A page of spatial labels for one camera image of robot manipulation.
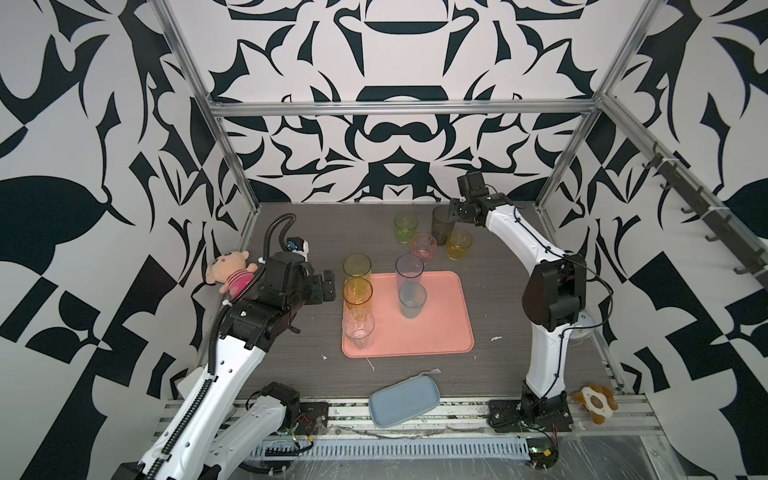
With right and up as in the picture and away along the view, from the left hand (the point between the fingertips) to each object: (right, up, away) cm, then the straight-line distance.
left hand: (315, 271), depth 72 cm
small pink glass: (+30, +5, +33) cm, 45 cm away
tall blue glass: (+24, -2, +22) cm, 33 cm away
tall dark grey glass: (+36, +12, +30) cm, 48 cm away
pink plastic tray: (+34, -19, +18) cm, 43 cm away
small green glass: (+24, +12, +35) cm, 44 cm away
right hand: (+40, +18, +22) cm, 49 cm away
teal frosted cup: (+25, -10, +20) cm, 33 cm away
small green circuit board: (+54, -43, -1) cm, 69 cm away
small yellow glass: (+42, +6, +33) cm, 54 cm away
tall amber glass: (+9, -8, +15) cm, 19 cm away
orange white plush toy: (+69, -32, +2) cm, 76 cm away
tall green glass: (+9, 0, +15) cm, 18 cm away
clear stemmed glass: (+9, -19, +18) cm, 27 cm away
